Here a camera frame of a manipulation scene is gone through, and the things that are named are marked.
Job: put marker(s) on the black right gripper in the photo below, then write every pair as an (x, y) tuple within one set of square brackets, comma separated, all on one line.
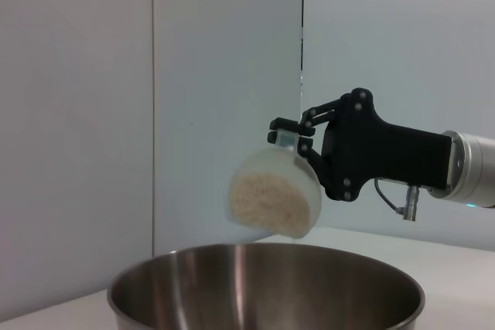
[(386, 152)]

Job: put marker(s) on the clear plastic measuring cup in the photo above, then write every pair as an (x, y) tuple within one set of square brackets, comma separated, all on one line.
[(278, 164)]

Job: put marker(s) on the white rice grains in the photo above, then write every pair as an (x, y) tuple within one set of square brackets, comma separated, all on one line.
[(267, 202)]

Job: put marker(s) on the stainless steel mixing bowl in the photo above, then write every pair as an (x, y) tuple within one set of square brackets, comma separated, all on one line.
[(263, 291)]

